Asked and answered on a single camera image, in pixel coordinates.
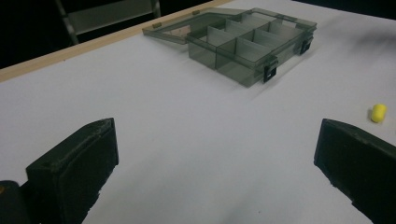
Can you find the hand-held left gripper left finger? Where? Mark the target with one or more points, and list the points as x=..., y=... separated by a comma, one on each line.
x=71, y=168

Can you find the clear grey plastic compartment box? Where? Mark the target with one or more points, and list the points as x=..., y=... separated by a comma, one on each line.
x=236, y=43

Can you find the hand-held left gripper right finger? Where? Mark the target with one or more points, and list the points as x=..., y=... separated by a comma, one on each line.
x=358, y=158

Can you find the small yellow foam cylinder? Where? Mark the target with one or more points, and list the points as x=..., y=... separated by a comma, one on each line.
x=378, y=112

